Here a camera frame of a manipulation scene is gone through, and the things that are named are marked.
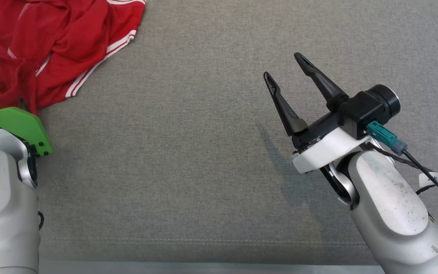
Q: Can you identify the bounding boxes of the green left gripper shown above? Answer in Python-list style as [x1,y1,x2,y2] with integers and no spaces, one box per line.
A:
[0,98,52,157]

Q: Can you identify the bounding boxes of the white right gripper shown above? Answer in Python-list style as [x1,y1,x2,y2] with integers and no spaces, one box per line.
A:
[263,53,371,175]

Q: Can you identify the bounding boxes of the red shorts white stripes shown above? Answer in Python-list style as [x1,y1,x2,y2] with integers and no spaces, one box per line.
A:
[0,0,146,115]

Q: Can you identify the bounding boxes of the grey fabric sofa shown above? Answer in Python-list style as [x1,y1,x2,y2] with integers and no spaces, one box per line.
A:
[0,0,438,263]

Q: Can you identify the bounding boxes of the black cable teal plug right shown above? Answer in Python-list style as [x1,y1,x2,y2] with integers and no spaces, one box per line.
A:
[367,121,438,244]

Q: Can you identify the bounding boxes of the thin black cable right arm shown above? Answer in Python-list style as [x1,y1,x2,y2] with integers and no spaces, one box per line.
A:
[367,143,438,195]

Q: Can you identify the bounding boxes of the small white printed cable tag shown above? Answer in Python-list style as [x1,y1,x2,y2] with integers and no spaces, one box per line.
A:
[419,171,438,198]

